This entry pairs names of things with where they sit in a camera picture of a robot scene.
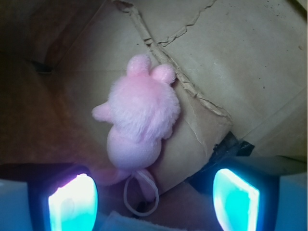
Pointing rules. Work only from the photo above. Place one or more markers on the pink plush bunny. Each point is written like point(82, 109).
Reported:
point(142, 108)

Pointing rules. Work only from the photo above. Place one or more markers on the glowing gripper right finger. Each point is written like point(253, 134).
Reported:
point(244, 192)

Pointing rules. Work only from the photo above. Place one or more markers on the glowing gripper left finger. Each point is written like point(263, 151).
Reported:
point(62, 198)

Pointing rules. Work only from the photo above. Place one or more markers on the brown paper bag tray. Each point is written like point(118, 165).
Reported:
point(243, 65)

